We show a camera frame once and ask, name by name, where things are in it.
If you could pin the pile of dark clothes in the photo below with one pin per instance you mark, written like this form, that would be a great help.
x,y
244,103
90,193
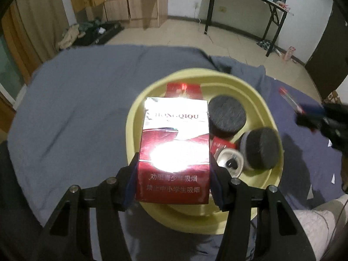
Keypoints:
x,y
265,45

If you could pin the wall socket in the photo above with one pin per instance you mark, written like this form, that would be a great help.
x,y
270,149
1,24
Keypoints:
x,y
223,9

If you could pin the pale yellow plastic basin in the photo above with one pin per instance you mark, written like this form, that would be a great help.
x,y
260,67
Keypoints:
x,y
187,220

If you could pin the black open suitcase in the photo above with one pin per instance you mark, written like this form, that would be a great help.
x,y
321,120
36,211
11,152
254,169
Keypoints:
x,y
108,31

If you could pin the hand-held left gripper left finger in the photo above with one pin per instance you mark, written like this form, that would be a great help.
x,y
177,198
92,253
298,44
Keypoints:
x,y
130,185

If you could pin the grey cloth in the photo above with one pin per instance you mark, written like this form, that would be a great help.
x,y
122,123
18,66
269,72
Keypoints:
x,y
81,100

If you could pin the plain black foam disc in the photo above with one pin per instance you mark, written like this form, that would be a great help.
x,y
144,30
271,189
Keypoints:
x,y
227,114

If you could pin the small red cigarette box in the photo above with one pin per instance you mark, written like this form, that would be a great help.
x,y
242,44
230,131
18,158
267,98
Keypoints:
x,y
217,144

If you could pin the black foam disc grey band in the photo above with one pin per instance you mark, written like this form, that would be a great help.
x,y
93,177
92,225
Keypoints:
x,y
261,149

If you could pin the silver earbud case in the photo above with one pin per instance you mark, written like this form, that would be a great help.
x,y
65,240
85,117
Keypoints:
x,y
225,159

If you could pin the large red silver cigarette box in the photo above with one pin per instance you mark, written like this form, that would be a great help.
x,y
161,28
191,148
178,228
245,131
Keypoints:
x,y
174,130

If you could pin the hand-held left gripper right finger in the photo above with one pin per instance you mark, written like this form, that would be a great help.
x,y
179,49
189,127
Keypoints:
x,y
216,187

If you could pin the wooden wardrobe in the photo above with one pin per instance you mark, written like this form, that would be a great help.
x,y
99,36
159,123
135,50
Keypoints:
x,y
141,8

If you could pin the person's pale quilted pants leg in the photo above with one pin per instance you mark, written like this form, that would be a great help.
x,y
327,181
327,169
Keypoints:
x,y
318,223

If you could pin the red cigarette box pink label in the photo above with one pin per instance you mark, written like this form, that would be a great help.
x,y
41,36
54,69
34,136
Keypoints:
x,y
190,91

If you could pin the dark brown door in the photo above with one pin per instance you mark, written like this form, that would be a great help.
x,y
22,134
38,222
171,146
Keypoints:
x,y
331,59

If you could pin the pink paper bag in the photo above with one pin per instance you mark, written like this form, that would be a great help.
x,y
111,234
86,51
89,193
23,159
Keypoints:
x,y
289,53

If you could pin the pink packet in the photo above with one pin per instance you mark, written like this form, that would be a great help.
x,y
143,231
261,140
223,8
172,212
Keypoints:
x,y
283,5

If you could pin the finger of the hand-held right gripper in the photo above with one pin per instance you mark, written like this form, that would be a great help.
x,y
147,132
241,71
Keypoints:
x,y
312,109
308,122

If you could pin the red lighter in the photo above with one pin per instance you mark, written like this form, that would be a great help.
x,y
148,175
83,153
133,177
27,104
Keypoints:
x,y
288,96

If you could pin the blue blanket white triangles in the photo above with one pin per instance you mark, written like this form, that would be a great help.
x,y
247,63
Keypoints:
x,y
299,155

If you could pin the beige cloth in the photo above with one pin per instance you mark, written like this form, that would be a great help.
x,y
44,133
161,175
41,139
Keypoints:
x,y
69,36

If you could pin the beige curtain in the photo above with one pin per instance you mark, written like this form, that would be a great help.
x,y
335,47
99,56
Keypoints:
x,y
40,19

